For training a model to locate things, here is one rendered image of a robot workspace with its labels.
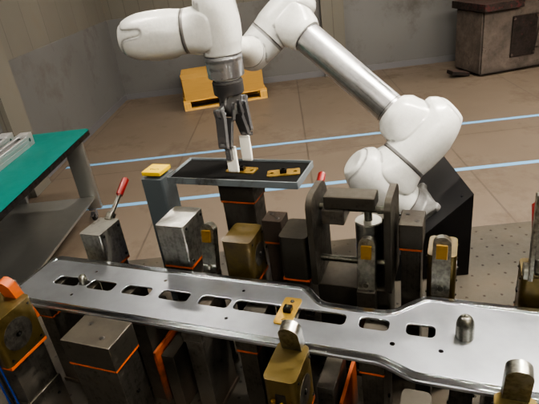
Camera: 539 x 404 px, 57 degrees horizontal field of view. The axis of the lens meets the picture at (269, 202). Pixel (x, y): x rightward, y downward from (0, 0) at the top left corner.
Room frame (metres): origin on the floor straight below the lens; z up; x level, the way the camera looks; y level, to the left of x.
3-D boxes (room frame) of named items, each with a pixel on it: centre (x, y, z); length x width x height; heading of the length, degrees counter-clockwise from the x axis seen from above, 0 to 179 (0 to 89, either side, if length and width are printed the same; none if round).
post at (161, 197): (1.32, 0.31, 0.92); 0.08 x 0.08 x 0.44; 66
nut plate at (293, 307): (0.82, -0.01, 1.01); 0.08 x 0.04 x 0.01; 156
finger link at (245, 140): (1.25, 0.04, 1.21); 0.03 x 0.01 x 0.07; 62
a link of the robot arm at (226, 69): (1.22, 0.06, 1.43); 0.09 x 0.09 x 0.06
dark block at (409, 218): (0.92, -0.30, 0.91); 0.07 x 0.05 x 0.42; 156
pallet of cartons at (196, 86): (6.57, 0.41, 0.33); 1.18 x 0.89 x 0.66; 86
